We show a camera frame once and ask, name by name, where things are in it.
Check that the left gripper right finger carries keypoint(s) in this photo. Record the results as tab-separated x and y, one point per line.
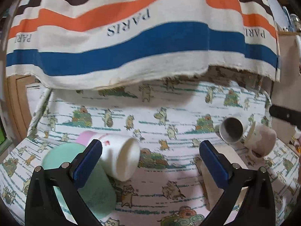
258	207

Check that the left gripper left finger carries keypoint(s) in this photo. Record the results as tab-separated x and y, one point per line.
42	205

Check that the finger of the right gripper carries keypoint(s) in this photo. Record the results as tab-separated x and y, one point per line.
288	115

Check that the beige square paper cup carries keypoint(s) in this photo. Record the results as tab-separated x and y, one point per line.
213	192

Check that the mint green cup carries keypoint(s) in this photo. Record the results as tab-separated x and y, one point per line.
97	193

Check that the white cylindrical cup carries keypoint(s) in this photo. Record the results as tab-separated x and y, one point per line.
233	127

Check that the white cup with pink base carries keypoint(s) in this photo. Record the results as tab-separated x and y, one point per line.
120	156

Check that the brown wooden board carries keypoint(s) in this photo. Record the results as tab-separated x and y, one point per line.
286	92

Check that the pink and white mug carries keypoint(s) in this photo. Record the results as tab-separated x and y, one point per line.
260	140

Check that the cartoon cat print bedsheet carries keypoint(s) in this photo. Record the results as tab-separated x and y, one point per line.
169	118

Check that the striped Paris curtain cloth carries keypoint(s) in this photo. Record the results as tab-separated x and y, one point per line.
92	44

